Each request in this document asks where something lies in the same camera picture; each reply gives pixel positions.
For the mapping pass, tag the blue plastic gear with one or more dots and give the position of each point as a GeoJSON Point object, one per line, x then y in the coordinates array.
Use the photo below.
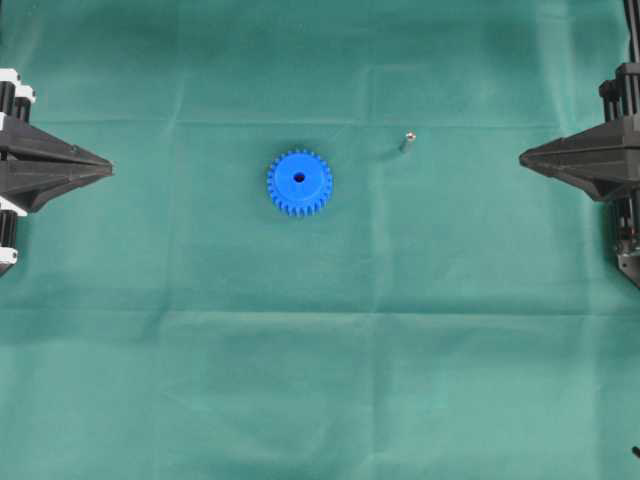
{"type": "Point", "coordinates": [299, 183]}

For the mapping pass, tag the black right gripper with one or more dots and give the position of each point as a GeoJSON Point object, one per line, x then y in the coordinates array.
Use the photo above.
{"type": "Point", "coordinates": [603, 162]}

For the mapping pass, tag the black vertical frame post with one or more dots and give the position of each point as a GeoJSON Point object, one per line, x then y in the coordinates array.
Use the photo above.
{"type": "Point", "coordinates": [631, 8]}

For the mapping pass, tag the green cloth mat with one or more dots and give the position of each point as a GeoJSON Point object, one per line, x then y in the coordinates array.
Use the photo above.
{"type": "Point", "coordinates": [449, 314]}

